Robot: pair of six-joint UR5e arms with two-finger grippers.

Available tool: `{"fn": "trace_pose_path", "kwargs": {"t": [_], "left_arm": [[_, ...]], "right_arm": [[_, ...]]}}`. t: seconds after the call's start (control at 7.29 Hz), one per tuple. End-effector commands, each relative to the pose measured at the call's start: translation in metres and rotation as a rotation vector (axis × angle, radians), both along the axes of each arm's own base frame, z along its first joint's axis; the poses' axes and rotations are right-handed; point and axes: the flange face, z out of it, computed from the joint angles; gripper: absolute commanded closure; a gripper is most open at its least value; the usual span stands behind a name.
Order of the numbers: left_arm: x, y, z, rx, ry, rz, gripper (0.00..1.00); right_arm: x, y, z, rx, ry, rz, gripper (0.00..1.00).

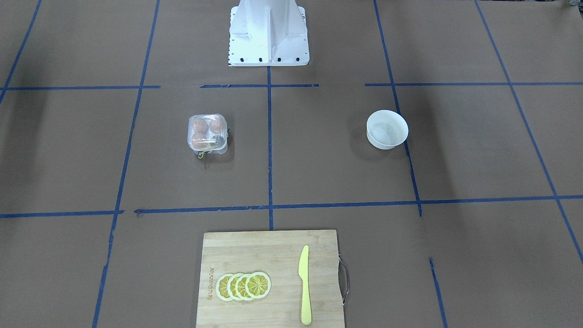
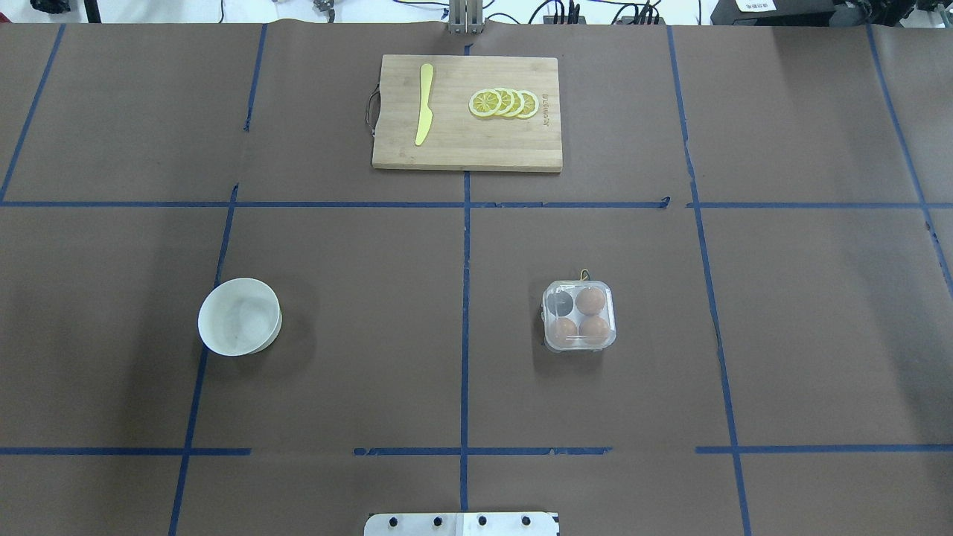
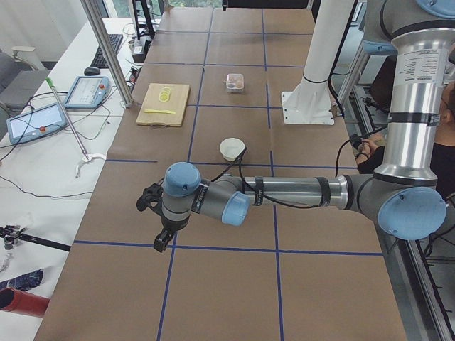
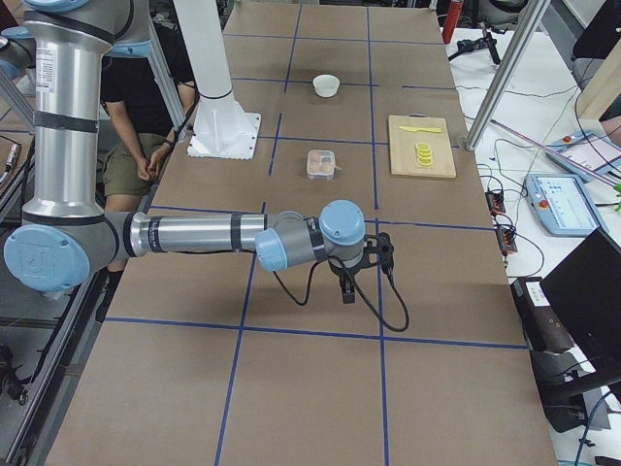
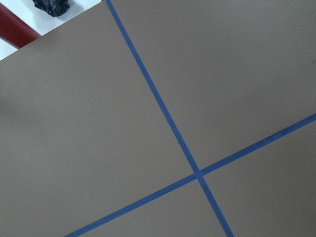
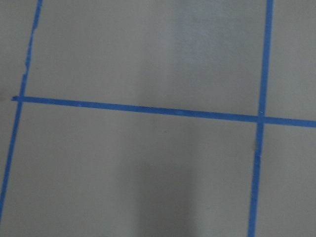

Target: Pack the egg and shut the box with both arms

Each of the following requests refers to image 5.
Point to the dark blue crumpled cloth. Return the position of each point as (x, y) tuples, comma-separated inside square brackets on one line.
[(54, 8)]

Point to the red cylinder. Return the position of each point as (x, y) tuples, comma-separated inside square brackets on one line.
[(15, 31)]

